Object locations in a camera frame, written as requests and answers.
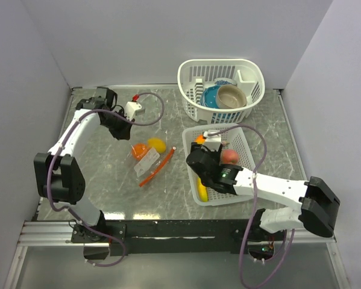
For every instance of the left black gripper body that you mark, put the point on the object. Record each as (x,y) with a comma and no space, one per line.
(117,125)

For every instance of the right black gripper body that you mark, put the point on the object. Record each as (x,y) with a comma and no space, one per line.
(215,155)

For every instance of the fake pink peach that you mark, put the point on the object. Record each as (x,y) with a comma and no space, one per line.
(229,156)

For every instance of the fake yellow banana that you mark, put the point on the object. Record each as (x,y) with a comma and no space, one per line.
(202,191)

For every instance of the clear zip top bag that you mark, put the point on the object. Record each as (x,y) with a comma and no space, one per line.
(151,164)

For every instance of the fake green orange mango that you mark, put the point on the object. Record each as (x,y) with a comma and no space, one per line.
(200,140)

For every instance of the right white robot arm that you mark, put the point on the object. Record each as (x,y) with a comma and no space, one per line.
(311,204)

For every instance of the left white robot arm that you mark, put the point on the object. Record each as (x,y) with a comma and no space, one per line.
(58,176)

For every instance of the blue ceramic plate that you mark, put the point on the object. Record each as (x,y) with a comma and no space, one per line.
(208,98)

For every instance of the beige ceramic bowl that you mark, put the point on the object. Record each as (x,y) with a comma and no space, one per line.
(230,97)

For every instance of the white dish rack basket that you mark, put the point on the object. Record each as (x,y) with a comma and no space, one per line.
(196,75)

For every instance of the blue patterned white dish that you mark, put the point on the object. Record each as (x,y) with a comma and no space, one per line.
(225,81)

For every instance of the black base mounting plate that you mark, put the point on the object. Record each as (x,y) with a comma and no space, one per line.
(174,236)

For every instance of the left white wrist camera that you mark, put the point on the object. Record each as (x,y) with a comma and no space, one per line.
(133,108)

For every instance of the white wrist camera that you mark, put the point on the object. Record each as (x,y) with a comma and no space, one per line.
(133,108)
(212,140)

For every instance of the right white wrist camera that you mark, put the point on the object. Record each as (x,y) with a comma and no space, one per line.
(212,140)

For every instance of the aluminium frame rail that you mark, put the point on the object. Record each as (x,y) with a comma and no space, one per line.
(60,233)

